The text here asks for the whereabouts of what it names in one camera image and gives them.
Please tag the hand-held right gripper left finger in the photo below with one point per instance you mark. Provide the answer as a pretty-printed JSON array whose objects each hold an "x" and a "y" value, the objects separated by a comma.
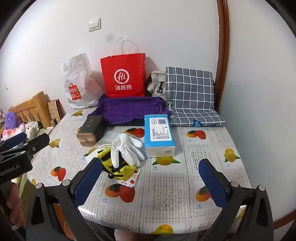
[{"x": 89, "y": 180}]

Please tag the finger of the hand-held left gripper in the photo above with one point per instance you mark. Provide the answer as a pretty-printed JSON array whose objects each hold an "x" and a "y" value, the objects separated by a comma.
[
  {"x": 13, "y": 139},
  {"x": 38, "y": 143}
]

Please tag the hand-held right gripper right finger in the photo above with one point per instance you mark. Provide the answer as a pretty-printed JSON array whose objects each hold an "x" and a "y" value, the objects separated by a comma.
[{"x": 212, "y": 185}]

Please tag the white glove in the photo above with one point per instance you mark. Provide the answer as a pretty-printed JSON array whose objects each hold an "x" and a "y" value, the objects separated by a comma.
[
  {"x": 115, "y": 157},
  {"x": 129, "y": 148}
]

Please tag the yellow mesh pouch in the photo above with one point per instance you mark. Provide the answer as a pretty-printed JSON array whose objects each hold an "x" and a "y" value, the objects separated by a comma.
[{"x": 126, "y": 171}]

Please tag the person's left hand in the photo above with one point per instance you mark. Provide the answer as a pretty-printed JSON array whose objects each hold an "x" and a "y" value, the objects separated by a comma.
[{"x": 16, "y": 213}]

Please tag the purple plush toy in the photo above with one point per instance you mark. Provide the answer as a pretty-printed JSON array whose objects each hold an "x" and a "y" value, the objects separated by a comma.
[{"x": 11, "y": 120}]

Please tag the brown patterned book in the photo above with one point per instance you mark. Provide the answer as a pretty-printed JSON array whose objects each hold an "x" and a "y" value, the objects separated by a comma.
[{"x": 54, "y": 109}]

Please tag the wooden bed headboard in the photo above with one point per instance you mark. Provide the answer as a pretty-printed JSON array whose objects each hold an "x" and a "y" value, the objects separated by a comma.
[{"x": 34, "y": 104}]

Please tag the small tomato print packet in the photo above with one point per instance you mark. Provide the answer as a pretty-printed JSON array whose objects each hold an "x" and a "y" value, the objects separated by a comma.
[{"x": 133, "y": 179}]

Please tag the dark tin box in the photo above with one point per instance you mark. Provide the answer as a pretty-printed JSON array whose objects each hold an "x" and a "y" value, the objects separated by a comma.
[{"x": 91, "y": 127}]

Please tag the blue tissue pack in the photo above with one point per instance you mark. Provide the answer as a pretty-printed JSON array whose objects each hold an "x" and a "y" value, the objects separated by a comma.
[{"x": 159, "y": 132}]

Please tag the white plastic bag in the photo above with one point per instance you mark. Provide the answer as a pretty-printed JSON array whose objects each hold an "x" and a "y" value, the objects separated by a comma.
[{"x": 78, "y": 76}]

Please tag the purple towel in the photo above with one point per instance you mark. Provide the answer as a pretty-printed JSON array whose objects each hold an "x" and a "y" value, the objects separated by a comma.
[{"x": 127, "y": 109}]

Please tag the grey checked cushion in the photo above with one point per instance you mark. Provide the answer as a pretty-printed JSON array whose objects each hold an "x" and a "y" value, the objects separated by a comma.
[{"x": 192, "y": 92}]

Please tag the red paper bag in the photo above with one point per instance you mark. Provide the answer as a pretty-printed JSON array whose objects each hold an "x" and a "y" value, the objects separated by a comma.
[{"x": 124, "y": 69}]

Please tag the beige canvas bag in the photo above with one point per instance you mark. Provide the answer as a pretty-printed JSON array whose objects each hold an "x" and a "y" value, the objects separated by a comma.
[{"x": 156, "y": 81}]

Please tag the white light switch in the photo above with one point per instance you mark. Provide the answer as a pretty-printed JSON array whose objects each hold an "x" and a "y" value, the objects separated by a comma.
[{"x": 94, "y": 24}]

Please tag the brown wooden door frame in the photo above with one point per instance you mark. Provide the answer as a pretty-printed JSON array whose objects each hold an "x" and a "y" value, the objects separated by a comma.
[{"x": 223, "y": 46}]

